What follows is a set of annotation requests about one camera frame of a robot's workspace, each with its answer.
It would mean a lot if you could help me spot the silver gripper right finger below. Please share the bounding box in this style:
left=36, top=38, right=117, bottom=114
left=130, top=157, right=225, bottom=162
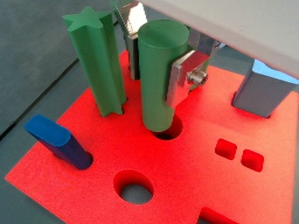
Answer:
left=165, top=30, right=220, bottom=108

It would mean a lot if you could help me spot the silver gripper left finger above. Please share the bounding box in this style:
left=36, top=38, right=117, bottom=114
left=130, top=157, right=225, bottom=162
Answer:
left=117, top=2, right=146, bottom=81

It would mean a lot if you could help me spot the green round cylinder peg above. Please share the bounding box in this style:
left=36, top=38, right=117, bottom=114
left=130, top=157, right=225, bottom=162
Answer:
left=137, top=19, right=189, bottom=132

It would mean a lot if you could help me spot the red foam peg board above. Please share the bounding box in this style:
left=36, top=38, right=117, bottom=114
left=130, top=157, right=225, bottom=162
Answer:
left=4, top=50, right=299, bottom=224

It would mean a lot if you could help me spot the green star-shaped peg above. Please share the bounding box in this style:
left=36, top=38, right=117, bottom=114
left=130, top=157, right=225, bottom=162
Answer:
left=62, top=6, right=126, bottom=116

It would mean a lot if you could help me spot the light blue notched block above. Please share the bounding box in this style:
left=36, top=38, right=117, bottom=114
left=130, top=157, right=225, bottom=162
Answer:
left=230, top=59, right=299, bottom=118

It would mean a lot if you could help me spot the dark blue rounded block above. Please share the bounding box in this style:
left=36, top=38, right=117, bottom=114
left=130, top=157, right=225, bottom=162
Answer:
left=24, top=115, right=92, bottom=170

